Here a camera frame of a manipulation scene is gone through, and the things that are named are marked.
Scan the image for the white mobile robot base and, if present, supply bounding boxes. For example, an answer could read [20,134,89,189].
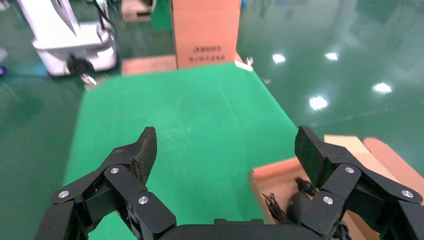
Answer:
[16,0,119,78]

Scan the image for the small brown cardboard carton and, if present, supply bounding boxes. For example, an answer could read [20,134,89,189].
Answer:
[120,0,157,23]

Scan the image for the open brown cardboard mailer box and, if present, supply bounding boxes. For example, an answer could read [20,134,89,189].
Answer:
[248,134,424,240]

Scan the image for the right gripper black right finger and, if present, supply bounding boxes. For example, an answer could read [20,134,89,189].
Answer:
[294,125,424,240]

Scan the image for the black USB cable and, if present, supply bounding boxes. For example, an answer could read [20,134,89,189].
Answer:
[261,192,353,240]

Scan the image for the tall printed cardboard carton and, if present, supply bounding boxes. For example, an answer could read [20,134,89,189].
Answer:
[171,0,242,69]

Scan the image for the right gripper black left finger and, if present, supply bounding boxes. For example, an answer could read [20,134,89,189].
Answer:
[34,126,177,240]

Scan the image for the black computer mouse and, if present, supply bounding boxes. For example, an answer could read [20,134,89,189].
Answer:
[286,177,321,226]

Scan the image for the metal binder clip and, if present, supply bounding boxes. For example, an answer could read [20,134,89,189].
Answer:
[234,56,255,72]

